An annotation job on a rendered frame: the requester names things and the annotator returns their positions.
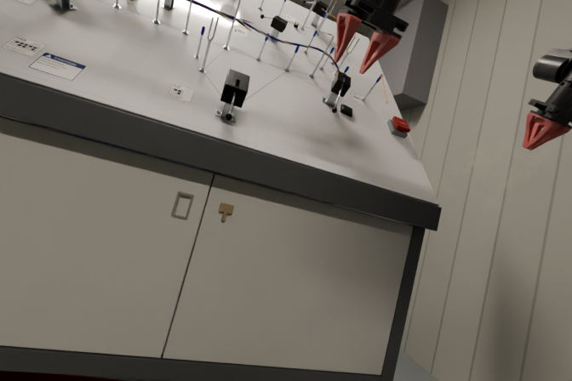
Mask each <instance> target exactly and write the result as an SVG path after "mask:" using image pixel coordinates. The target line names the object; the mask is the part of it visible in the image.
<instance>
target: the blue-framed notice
mask: <svg viewBox="0 0 572 381"><path fill-rule="evenodd" d="M27 67H28V68H31V69H33V70H37V71H41V72H44V73H47V74H49V75H52V76H55V77H59V78H63V79H66V80H68V81H71V82H73V81H74V80H75V79H76V78H77V77H78V76H79V75H80V74H81V73H82V72H83V70H84V69H85V68H86V67H87V65H83V64H80V63H77V62H75V61H72V60H68V59H65V58H62V57H60V56H58V55H55V54H51V53H48V52H44V53H43V54H41V55H40V56H39V57H38V58H36V59H35V60H34V61H32V63H31V64H30V65H28V66H27Z"/></svg>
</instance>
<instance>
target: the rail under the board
mask: <svg viewBox="0 0 572 381"><path fill-rule="evenodd" d="M0 115H2V116H6V117H11V118H14V119H18V120H21V121H24V122H29V123H33V124H37V125H40V126H43V127H46V128H52V129H55V130H59V131H62V132H66V133H69V134H75V135H77V136H81V137H84V138H88V139H93V140H97V141H100V142H103V143H107V144H110V145H115V146H119V147H123V148H125V149H129V150H132V151H138V152H141V153H145V154H148V155H151V156H157V157H160V158H163V159H167V160H170V161H173V162H179V163H183V164H185V165H189V166H193V167H195V168H201V169H205V170H208V171H211V172H215V173H220V174H224V175H227V176H231V177H233V178H237V179H242V180H246V181H249V182H253V183H256V184H259V185H265V186H268V187H272V188H275V189H278V190H281V191H287V192H290V193H294V194H297V195H301V196H306V197H310V198H313V199H316V200H319V201H323V202H328V203H332V204H335V205H338V206H342V207H345V208H350V209H354V210H358V211H360V212H364V213H370V214H373V215H376V216H380V217H383V218H386V219H392V220H396V221H398V222H402V223H405V224H408V225H414V226H418V227H421V228H424V229H428V230H434V231H437V230H438V223H439V219H440V214H441V210H442V208H441V207H438V206H435V205H432V204H429V203H426V202H421V201H418V200H415V199H412V198H409V197H406V196H401V195H398V194H395V193H392V192H390V191H386V190H382V189H378V188H375V187H373V186H369V185H365V184H361V183H358V182H356V181H352V180H349V179H344V178H342V177H339V176H335V175H333V174H330V173H325V172H322V171H319V170H316V169H313V168H308V167H305V166H302V165H299V164H296V163H293V162H288V161H285V160H282V159H279V158H276V157H273V156H268V155H265V154H262V153H259V152H257V151H252V150H249V149H245V148H243V147H240V146H236V145H232V144H228V143H226V142H223V141H219V140H217V139H211V138H209V137H206V136H202V135H200V134H195V133H192V132H189V131H186V130H183V129H180V128H175V127H172V126H169V125H166V124H163V123H160V122H155V121H153V120H149V119H146V118H144V117H138V116H136V115H132V114H129V113H127V112H123V111H119V110H116V109H112V108H110V107H107V106H103V105H99V104H95V103H93V102H90V101H87V100H82V99H79V98H76V97H73V96H70V95H67V94H62V93H59V92H56V91H53V90H50V89H47V88H42V87H39V86H37V85H33V84H30V83H28V82H22V81H20V80H16V79H13V78H11V77H6V76H3V75H0Z"/></svg>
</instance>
